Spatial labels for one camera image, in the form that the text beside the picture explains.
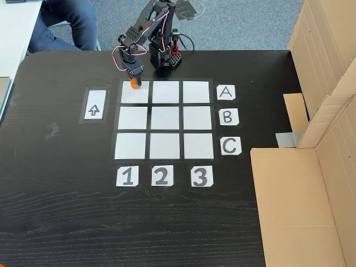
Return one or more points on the round orange token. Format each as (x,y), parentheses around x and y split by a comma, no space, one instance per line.
(133,84)

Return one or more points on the white nine-square grid sheet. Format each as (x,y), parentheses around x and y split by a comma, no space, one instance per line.
(164,118)

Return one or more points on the red and black clamp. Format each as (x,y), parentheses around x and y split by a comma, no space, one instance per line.
(174,44)

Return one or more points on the white paper sheet with arrow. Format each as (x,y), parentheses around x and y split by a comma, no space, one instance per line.
(94,115)

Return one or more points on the person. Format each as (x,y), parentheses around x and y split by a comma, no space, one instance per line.
(80,22)

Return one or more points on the black tape patch on floor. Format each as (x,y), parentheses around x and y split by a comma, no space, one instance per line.
(187,11)

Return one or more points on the paper label letter A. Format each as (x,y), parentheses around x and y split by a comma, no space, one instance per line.
(226,92)

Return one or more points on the paper label letter B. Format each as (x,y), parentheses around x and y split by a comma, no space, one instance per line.
(228,116)

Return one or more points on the paper label number 1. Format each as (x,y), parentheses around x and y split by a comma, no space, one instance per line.
(127,176)

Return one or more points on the paper label number 2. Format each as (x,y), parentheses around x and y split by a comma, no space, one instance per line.
(162,175)

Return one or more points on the paper label letter C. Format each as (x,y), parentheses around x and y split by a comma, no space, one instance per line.
(231,146)

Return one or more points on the paper label number 3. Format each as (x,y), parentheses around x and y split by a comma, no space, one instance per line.
(201,176)

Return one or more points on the white desk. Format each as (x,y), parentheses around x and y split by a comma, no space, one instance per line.
(14,33)

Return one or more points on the grey flat panel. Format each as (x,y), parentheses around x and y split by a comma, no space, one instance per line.
(4,91)

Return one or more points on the large brown cardboard box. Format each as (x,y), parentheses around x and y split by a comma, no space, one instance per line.
(300,208)

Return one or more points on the small orange object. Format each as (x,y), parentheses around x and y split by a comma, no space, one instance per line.
(2,264)

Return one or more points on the grey duct tape strip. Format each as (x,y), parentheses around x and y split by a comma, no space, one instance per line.
(287,139)

